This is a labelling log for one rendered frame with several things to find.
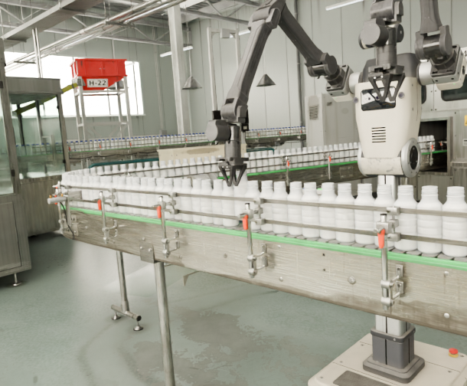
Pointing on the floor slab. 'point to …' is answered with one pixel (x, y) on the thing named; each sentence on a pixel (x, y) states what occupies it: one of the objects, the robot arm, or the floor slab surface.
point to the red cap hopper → (82, 67)
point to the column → (178, 70)
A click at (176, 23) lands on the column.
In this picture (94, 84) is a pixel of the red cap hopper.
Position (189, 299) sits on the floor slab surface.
